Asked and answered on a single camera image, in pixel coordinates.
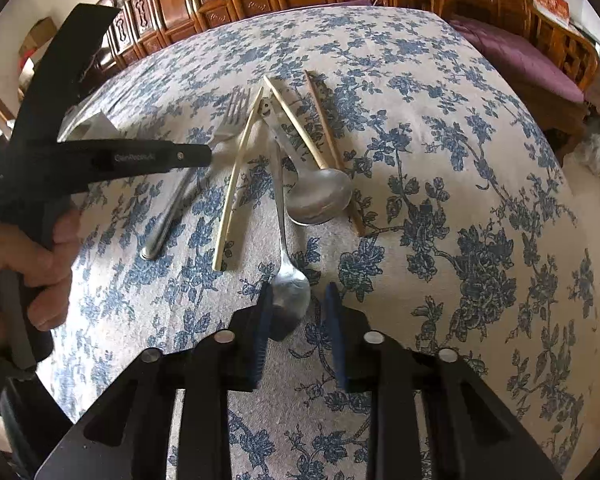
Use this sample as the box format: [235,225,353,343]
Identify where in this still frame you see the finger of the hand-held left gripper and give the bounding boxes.
[55,141,213,188]
[12,4,122,148]

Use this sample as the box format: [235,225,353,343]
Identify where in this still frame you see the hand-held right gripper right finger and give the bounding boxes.
[324,281,563,480]

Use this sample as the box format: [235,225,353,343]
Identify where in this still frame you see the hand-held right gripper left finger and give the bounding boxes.
[35,282,276,480]

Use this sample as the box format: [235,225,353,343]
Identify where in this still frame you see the small metal spoon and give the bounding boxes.
[270,145,312,341]

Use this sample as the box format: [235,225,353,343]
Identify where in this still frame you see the metal fork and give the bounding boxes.
[141,87,252,261]

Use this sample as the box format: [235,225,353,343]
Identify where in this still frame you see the pale chopstick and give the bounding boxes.
[212,87,265,272]
[263,75,328,170]

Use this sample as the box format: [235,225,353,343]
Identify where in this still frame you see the spoon with printed white handle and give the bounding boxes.
[260,87,353,226]

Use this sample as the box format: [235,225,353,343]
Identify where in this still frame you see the brown wooden chopstick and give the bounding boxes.
[304,70,366,237]

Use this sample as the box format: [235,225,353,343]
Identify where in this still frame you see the person's left hand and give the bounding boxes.
[0,209,84,332]

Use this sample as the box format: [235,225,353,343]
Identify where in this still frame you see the cardboard box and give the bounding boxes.
[20,17,56,56]

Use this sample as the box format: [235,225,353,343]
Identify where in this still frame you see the blue floral tablecloth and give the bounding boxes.
[35,5,598,480]

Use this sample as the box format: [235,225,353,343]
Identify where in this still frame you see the grey plastic bag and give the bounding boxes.
[577,115,600,176]

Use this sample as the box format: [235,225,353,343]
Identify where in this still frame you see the purple armchair cushion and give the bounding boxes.
[447,14,586,103]

